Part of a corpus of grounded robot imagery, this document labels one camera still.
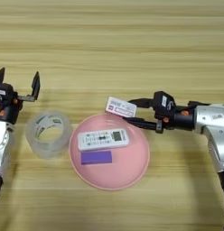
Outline pink round plate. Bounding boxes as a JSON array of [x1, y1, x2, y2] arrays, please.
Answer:
[[68, 113, 151, 191]]

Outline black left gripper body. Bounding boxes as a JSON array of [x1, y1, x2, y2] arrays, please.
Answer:
[[0, 98, 23, 125]]

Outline purple rectangular block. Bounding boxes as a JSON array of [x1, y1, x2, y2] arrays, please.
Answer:
[[80, 150, 113, 165]]

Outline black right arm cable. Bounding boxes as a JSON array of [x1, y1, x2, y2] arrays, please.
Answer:
[[187, 100, 211, 108]]

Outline small white pink box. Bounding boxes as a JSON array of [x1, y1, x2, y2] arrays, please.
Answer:
[[105, 96, 138, 118]]

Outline clear tape roll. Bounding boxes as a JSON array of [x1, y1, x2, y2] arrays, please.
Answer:
[[24, 109, 73, 161]]

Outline right gripper small black box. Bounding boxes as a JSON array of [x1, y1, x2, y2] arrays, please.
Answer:
[[153, 90, 177, 120]]

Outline gripper small black box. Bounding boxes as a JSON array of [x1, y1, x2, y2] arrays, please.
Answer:
[[0, 83, 14, 102], [153, 90, 177, 120]]

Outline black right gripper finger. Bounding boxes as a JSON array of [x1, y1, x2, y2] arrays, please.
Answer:
[[122, 116, 164, 134], [127, 97, 155, 109]]

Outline left gripper small black box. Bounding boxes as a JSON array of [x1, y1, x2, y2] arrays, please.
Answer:
[[0, 83, 14, 102]]

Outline white remote control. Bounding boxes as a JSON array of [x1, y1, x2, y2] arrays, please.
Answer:
[[77, 128, 130, 152]]

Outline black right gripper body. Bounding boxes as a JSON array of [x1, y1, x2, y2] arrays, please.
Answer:
[[157, 107, 197, 132]]

